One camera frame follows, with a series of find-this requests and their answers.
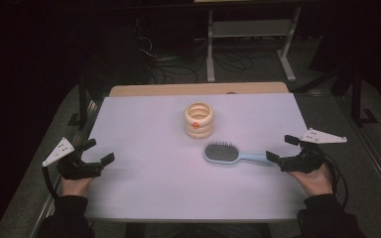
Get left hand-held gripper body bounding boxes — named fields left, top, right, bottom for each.
left=42, top=137, right=104, bottom=181

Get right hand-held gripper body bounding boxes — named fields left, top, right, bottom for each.
left=277, top=127, right=348, bottom=175

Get light blue hairbrush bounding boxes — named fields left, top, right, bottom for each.
left=203, top=140, right=276, bottom=168

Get cream ringed holder cup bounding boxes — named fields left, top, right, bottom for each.
left=183, top=101, right=215, bottom=141

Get person's left hand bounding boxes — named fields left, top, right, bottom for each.
left=61, top=176, right=95, bottom=198

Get person's right hand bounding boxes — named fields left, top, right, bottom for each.
left=288, top=163, right=334, bottom=198

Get black metal stand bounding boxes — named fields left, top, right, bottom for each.
left=349, top=65, right=380, bottom=129
left=66, top=73, right=97, bottom=131

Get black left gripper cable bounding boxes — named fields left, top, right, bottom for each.
left=42, top=164, right=62, bottom=201

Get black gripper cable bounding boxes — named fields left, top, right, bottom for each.
left=322, top=154, right=350, bottom=210
left=42, top=164, right=62, bottom=201

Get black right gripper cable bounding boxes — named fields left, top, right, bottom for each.
left=322, top=154, right=350, bottom=210

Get black floor cables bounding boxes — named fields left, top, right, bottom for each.
left=134, top=18, right=279, bottom=84

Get grey metal table frame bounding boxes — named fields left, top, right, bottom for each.
left=205, top=6, right=303, bottom=83

